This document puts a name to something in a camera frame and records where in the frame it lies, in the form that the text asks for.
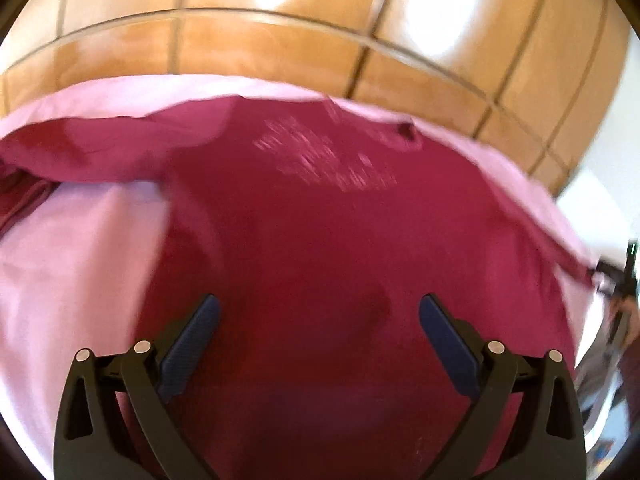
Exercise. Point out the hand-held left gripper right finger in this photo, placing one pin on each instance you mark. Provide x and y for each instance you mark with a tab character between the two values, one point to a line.
447	345

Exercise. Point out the maroon printed shirt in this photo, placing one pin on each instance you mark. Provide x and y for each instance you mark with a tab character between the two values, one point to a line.
310	240

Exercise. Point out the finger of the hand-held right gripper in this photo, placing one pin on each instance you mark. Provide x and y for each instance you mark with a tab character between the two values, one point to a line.
619	274

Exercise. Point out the pink bedsheet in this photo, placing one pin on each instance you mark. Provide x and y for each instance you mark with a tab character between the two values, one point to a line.
75	270

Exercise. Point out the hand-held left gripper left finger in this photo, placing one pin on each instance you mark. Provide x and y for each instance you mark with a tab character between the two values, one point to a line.
192	340

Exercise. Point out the wooden panelled headboard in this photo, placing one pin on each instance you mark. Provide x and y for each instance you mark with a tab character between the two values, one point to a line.
280	45

